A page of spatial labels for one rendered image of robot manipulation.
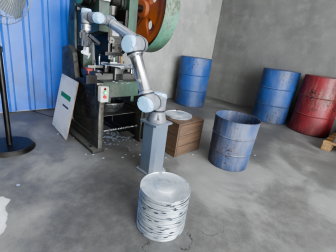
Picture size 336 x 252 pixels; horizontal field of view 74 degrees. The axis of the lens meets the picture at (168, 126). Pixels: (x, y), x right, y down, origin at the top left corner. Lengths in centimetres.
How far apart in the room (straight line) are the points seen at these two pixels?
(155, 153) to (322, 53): 353
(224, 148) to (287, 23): 323
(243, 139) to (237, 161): 22
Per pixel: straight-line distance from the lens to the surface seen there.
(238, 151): 210
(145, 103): 155
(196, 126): 230
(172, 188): 131
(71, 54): 250
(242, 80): 507
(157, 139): 173
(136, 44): 161
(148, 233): 137
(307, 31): 472
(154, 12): 245
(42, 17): 328
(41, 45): 329
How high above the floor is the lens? 102
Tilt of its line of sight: 20 degrees down
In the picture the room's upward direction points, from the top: 8 degrees clockwise
